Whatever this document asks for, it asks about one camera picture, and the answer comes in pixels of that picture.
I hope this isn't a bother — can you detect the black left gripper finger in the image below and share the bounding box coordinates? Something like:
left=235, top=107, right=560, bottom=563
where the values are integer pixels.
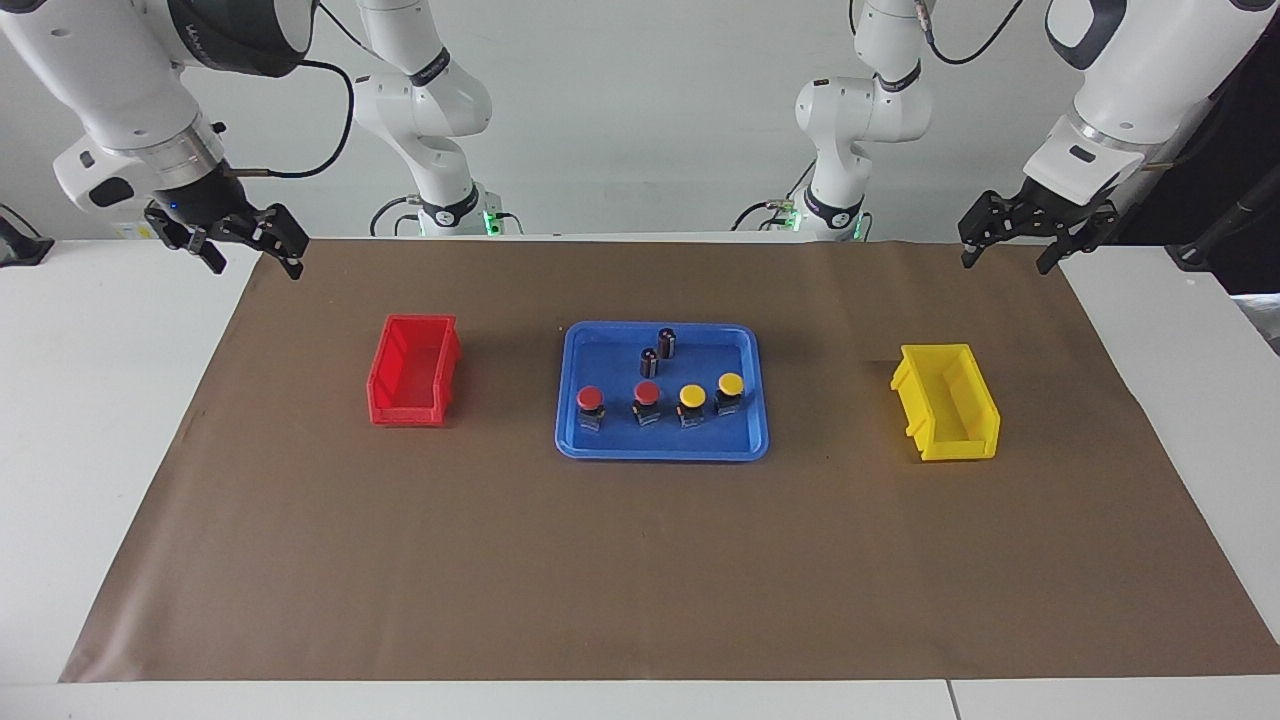
left=957, top=192, right=1004, bottom=269
left=1036, top=230, right=1093, bottom=276

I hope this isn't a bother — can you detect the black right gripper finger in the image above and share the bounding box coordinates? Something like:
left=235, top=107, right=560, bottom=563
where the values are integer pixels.
left=188, top=230, right=230, bottom=274
left=254, top=203, right=309, bottom=281

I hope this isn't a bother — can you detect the black stand equipment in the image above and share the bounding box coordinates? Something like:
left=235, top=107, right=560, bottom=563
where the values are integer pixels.
left=1120, top=20, right=1280, bottom=293

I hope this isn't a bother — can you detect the black device at table edge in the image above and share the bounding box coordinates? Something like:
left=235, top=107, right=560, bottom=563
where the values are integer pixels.
left=0, top=205, right=56, bottom=268

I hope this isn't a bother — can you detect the red plastic bin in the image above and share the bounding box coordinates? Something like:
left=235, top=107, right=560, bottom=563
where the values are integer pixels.
left=366, top=314, right=463, bottom=428

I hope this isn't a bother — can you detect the yellow plastic bin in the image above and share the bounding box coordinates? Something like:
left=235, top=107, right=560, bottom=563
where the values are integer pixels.
left=890, top=343, right=1001, bottom=462

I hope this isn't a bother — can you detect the blue plastic tray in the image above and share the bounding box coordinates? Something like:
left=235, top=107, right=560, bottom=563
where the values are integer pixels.
left=555, top=321, right=770, bottom=462

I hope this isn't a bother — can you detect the brown paper table mat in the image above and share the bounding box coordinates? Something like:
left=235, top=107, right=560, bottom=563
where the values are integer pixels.
left=60, top=238, right=1280, bottom=684

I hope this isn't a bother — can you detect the black base cable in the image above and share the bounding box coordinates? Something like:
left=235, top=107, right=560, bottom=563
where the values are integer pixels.
left=730, top=160, right=813, bottom=233
left=368, top=194, right=421, bottom=238

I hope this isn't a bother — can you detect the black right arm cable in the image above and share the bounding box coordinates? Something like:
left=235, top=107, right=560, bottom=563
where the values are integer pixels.
left=225, top=58, right=358, bottom=181

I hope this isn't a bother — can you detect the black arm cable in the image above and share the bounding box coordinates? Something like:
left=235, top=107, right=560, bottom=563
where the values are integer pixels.
left=925, top=0, right=1028, bottom=67
left=225, top=58, right=358, bottom=181

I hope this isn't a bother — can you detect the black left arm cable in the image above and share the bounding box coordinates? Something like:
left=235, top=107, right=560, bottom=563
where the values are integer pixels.
left=925, top=0, right=1028, bottom=67

